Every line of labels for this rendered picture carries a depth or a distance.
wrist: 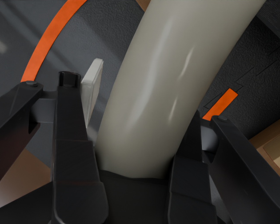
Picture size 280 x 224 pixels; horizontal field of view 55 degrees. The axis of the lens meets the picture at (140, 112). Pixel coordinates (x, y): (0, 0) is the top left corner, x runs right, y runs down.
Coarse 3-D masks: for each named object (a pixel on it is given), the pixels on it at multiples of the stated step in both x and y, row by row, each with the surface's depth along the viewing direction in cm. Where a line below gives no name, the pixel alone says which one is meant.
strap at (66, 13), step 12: (72, 0) 94; (84, 0) 94; (60, 12) 96; (72, 12) 96; (60, 24) 98; (48, 36) 100; (36, 48) 102; (48, 48) 101; (36, 60) 103; (24, 72) 105; (36, 72) 105; (228, 96) 106; (216, 108) 108
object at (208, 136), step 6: (204, 120) 16; (204, 126) 15; (210, 126) 15; (204, 132) 15; (210, 132) 15; (204, 138) 15; (210, 138) 15; (216, 138) 15; (204, 144) 15; (210, 144) 15; (216, 144) 15; (204, 150) 16; (210, 150) 15; (216, 150) 15
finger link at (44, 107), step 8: (80, 80) 18; (48, 96) 14; (40, 104) 14; (48, 104) 14; (32, 112) 14; (40, 112) 14; (48, 112) 14; (32, 120) 14; (40, 120) 15; (48, 120) 15
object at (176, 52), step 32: (160, 0) 8; (192, 0) 7; (224, 0) 7; (256, 0) 7; (160, 32) 8; (192, 32) 7; (224, 32) 7; (128, 64) 8; (160, 64) 8; (192, 64) 8; (128, 96) 8; (160, 96) 8; (192, 96) 8; (128, 128) 8; (160, 128) 8; (96, 160) 10; (128, 160) 9; (160, 160) 9
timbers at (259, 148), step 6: (270, 126) 110; (276, 126) 107; (264, 132) 110; (270, 132) 107; (276, 132) 105; (252, 138) 112; (258, 138) 110; (264, 138) 107; (270, 138) 105; (252, 144) 109; (258, 144) 107; (264, 144) 105; (258, 150) 106; (264, 150) 106; (264, 156) 107; (270, 162) 108; (276, 168) 109
